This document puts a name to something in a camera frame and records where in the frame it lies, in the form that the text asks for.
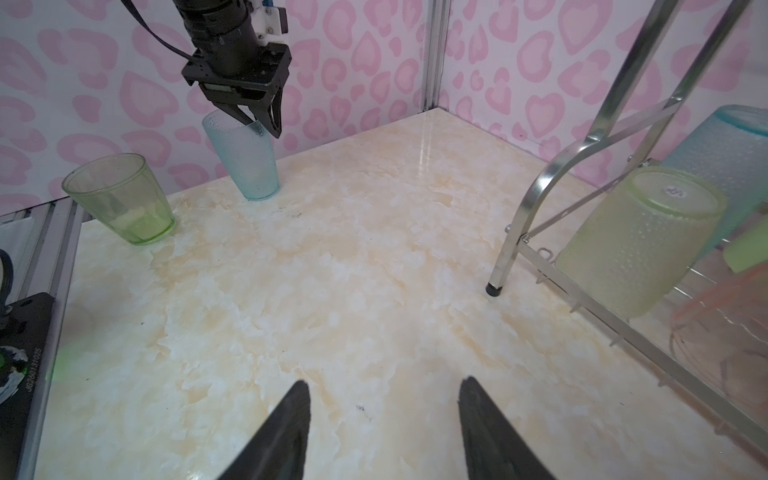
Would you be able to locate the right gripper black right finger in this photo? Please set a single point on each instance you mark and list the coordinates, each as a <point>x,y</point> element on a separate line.
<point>492,447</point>

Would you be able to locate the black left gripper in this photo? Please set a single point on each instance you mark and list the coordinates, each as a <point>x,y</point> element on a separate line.
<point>259,87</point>

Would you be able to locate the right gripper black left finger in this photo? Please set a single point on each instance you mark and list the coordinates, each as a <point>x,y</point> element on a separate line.
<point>278,448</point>

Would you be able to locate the translucent green plastic cup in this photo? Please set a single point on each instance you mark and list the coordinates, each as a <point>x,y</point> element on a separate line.
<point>640,240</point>

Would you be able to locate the translucent pink plastic cup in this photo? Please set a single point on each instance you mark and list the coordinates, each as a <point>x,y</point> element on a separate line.
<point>721,336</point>

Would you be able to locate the light green ceramic mug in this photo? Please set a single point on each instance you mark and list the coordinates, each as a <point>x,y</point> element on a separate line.
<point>749,249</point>

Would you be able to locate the translucent teal plastic cup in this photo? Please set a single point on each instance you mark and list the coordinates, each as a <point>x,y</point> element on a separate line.
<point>728,150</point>

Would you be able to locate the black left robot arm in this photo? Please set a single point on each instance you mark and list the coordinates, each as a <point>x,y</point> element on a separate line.
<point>238,64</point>

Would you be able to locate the steel two-tier dish rack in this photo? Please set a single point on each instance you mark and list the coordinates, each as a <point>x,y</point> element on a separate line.
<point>609,127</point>

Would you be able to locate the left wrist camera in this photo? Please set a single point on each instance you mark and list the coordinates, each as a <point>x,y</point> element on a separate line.
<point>268,21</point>

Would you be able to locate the aluminium corner frame post left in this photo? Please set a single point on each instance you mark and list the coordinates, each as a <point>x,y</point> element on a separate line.
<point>436,30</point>

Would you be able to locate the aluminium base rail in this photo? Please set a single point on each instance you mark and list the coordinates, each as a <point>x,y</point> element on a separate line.
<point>38,248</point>

